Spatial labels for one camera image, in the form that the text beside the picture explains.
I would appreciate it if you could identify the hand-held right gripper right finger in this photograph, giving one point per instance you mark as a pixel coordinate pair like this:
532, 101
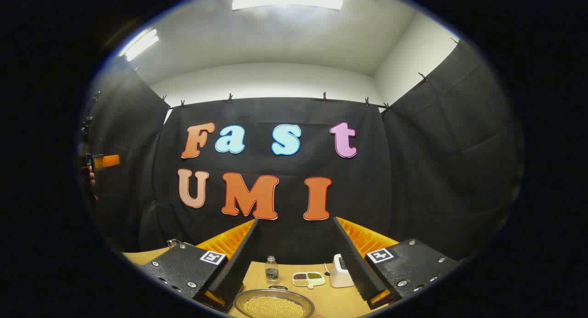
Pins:
353, 267

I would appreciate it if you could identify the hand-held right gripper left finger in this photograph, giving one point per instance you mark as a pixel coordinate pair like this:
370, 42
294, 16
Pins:
239, 267

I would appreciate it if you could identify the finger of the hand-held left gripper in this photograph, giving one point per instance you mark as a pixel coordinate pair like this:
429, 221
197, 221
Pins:
108, 161

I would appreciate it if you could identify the stainless steel pot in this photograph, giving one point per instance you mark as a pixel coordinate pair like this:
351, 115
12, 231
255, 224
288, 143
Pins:
243, 299

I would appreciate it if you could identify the pile of soybeans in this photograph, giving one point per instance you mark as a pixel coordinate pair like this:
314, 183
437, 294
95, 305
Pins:
273, 308

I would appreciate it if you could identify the white toaster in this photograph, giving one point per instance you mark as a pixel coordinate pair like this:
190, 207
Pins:
339, 274

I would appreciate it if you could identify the clear plastic water bottle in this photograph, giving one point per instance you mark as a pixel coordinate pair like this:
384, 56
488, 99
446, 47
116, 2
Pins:
272, 269

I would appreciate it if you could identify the white divided plate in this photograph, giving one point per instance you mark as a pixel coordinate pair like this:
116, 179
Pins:
317, 281

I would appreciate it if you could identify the black backdrop cloth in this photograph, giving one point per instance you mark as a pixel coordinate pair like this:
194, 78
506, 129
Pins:
413, 171

